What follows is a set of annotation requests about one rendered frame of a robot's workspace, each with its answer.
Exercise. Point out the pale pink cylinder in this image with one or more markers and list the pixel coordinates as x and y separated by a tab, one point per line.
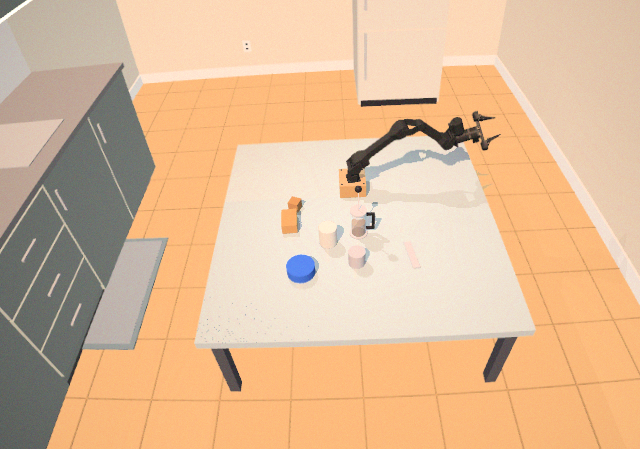
356	257

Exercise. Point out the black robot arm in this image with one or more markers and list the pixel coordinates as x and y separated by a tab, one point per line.
399	130

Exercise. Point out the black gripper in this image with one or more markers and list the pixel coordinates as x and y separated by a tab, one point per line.
473	133

